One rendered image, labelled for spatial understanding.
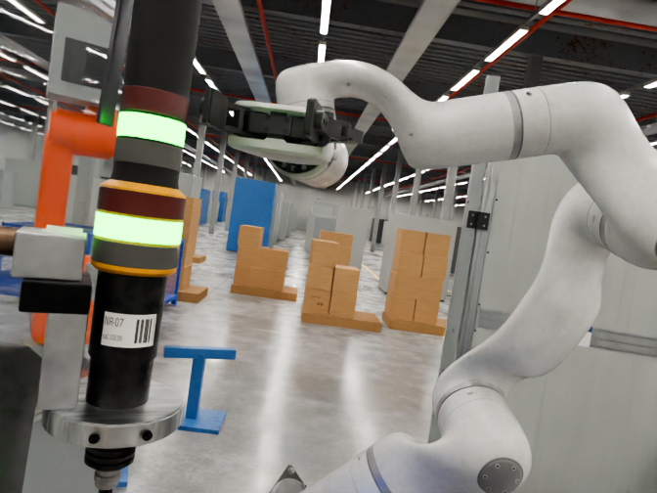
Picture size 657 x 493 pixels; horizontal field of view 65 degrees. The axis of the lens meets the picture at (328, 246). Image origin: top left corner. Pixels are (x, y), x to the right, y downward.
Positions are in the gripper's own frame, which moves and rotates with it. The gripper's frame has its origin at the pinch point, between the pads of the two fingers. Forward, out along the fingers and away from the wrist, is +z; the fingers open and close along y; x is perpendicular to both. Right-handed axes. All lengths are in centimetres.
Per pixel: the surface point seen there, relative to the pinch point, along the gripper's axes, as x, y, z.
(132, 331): -15.4, -1.4, 20.1
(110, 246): -11.2, -0.1, 20.8
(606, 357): -45, -93, -160
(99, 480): -23.8, -0.2, 19.4
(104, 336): -15.8, -0.1, 20.4
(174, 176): -7.3, -1.9, 18.8
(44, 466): -84, 70, -77
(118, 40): -0.7, 2.1, 18.8
